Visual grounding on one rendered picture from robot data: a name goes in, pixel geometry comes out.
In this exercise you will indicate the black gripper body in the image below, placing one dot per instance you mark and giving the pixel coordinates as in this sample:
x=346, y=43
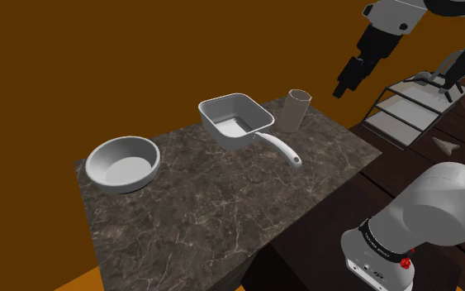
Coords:
x=377, y=42

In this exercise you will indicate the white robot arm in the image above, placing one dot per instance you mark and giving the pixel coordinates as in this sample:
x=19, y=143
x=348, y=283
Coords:
x=433, y=209

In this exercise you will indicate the grey octagonal cup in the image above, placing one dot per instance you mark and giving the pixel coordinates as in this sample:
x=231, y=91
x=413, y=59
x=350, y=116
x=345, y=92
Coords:
x=293, y=113

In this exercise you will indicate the small grey angular object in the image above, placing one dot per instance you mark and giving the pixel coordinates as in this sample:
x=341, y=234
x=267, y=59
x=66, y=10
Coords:
x=446, y=146

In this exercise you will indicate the dark robot stand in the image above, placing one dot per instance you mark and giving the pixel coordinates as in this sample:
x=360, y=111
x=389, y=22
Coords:
x=296, y=274

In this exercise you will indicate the white round bowl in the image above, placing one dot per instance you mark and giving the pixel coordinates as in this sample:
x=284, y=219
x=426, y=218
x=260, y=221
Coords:
x=122, y=164

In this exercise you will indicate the black frame shelf rack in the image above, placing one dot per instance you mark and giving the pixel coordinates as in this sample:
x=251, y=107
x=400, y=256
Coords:
x=411, y=115

